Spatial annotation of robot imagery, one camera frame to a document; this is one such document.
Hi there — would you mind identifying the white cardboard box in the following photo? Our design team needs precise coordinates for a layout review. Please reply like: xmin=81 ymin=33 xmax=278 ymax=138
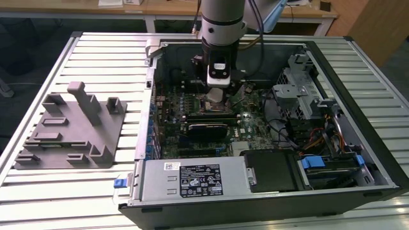
xmin=97 ymin=0 xmax=125 ymax=9

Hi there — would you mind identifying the black graphics card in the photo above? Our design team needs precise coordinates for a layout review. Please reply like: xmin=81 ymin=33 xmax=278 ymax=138
xmin=186 ymin=123 xmax=229 ymax=141

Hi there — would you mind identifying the orange yellow wire bundle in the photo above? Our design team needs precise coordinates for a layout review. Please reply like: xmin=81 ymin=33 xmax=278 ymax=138
xmin=298 ymin=126 xmax=349 ymax=155

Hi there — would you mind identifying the small silver heatsink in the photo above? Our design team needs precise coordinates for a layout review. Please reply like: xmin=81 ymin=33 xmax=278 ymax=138
xmin=232 ymin=141 xmax=252 ymax=152

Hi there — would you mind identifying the green motherboard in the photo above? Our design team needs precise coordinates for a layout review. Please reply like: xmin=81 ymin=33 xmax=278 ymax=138
xmin=152 ymin=81 xmax=290 ymax=161

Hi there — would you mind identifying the hard disk in blue carrier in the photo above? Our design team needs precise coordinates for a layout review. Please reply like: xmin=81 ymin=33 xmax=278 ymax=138
xmin=297 ymin=154 xmax=366 ymax=191

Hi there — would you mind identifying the silver power supply unit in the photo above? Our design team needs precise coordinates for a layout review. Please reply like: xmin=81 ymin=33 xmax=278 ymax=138
xmin=126 ymin=157 xmax=258 ymax=207

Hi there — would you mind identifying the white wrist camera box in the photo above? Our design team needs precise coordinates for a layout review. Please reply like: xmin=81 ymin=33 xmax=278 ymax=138
xmin=205 ymin=61 xmax=233 ymax=87

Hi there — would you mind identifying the grey parts rack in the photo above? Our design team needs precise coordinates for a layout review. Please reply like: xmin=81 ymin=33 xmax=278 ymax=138
xmin=14 ymin=81 xmax=128 ymax=170

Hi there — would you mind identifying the metal socket cover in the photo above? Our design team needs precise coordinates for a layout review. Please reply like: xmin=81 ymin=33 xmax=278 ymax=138
xmin=225 ymin=91 xmax=249 ymax=106

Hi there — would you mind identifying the grey metal stand foot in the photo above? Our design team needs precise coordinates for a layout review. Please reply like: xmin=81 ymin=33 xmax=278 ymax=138
xmin=0 ymin=78 xmax=14 ymax=98

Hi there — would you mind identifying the silver CPU chip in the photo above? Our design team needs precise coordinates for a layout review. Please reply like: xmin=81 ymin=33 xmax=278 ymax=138
xmin=206 ymin=88 xmax=224 ymax=103

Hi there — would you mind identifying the grey flat cable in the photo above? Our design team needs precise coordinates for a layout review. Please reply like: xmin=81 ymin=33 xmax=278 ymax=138
xmin=332 ymin=112 xmax=349 ymax=154

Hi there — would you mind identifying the tan sheathed cable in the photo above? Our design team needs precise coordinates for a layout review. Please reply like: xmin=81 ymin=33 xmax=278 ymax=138
xmin=237 ymin=38 xmax=258 ymax=51

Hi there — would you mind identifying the CPU socket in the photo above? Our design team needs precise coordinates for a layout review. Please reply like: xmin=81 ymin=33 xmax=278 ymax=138
xmin=197 ymin=94 xmax=232 ymax=114

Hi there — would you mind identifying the black RAM stick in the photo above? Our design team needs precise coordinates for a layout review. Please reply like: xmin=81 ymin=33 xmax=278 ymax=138
xmin=186 ymin=118 xmax=240 ymax=125
xmin=185 ymin=114 xmax=237 ymax=120

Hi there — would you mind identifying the blue case latch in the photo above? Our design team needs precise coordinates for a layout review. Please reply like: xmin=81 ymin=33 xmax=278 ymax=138
xmin=113 ymin=175 xmax=129 ymax=190

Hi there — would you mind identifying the black open PC case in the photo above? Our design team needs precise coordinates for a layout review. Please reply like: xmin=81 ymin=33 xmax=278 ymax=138
xmin=117 ymin=38 xmax=409 ymax=230

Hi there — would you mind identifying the wooden desk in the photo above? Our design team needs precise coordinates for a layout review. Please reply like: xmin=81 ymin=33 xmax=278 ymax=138
xmin=0 ymin=0 xmax=340 ymax=37

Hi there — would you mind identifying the wooden cabinet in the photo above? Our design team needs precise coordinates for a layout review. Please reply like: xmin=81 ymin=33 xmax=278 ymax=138
xmin=326 ymin=0 xmax=409 ymax=70

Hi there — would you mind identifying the silver metal drive cage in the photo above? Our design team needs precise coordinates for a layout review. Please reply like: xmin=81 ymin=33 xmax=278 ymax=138
xmin=270 ymin=54 xmax=341 ymax=122

